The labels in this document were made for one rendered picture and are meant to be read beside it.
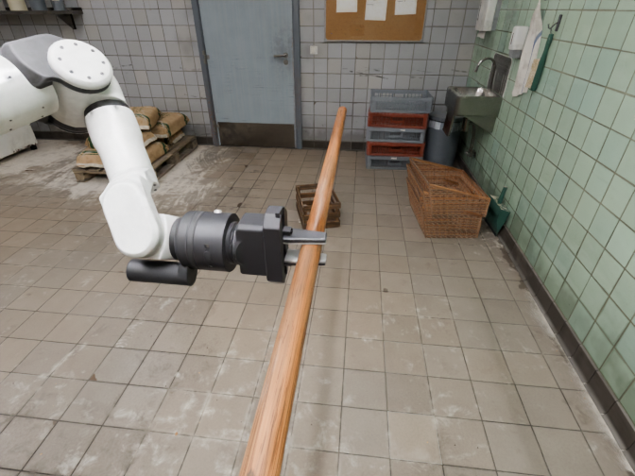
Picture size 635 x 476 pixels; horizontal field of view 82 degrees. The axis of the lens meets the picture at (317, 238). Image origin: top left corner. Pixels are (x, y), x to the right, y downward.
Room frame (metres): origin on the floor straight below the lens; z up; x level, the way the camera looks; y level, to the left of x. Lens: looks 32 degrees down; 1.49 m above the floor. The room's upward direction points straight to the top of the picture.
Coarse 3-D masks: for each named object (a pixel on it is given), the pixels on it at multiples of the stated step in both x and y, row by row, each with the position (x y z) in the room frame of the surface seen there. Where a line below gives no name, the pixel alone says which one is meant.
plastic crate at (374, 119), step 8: (376, 112) 3.76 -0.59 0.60; (384, 112) 3.75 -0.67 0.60; (368, 120) 3.78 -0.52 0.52; (376, 120) 3.97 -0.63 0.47; (384, 120) 3.75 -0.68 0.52; (392, 120) 3.74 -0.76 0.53; (400, 120) 3.97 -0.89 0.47; (408, 120) 3.98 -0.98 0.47; (416, 120) 3.70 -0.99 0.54; (424, 120) 3.68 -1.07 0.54; (416, 128) 3.70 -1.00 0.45; (424, 128) 3.69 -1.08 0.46
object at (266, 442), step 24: (336, 120) 1.11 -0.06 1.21; (336, 144) 0.88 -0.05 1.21; (312, 216) 0.51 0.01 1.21; (312, 264) 0.38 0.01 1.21; (312, 288) 0.34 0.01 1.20; (288, 312) 0.29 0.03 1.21; (288, 336) 0.26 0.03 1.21; (288, 360) 0.23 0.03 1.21; (264, 384) 0.21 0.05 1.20; (288, 384) 0.20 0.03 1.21; (264, 408) 0.18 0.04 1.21; (288, 408) 0.18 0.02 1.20; (264, 432) 0.16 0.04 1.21; (264, 456) 0.14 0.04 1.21
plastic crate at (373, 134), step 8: (368, 128) 3.77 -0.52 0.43; (376, 128) 3.76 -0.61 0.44; (384, 128) 3.75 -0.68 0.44; (392, 128) 3.73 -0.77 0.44; (400, 128) 3.72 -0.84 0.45; (408, 128) 3.71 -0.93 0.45; (368, 136) 3.77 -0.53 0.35; (376, 136) 3.76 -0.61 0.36; (384, 136) 3.75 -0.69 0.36; (392, 136) 3.73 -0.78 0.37; (400, 136) 3.72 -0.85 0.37; (408, 136) 3.71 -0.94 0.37; (416, 136) 3.70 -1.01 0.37; (424, 136) 3.70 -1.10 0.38
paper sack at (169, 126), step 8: (176, 112) 4.37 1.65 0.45; (168, 120) 4.11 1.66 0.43; (176, 120) 4.19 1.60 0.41; (184, 120) 4.40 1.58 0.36; (152, 128) 3.96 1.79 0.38; (160, 128) 3.95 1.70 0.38; (168, 128) 3.99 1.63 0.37; (176, 128) 4.14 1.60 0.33; (160, 136) 3.92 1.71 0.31; (168, 136) 3.96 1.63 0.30
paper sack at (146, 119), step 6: (150, 108) 4.03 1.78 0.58; (156, 108) 4.10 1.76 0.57; (138, 114) 3.70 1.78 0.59; (144, 114) 3.74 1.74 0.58; (150, 114) 3.84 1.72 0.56; (156, 114) 4.03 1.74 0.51; (138, 120) 3.64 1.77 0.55; (144, 120) 3.66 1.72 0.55; (150, 120) 3.76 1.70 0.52; (156, 120) 3.96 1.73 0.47; (144, 126) 3.63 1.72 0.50; (150, 126) 3.71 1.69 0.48
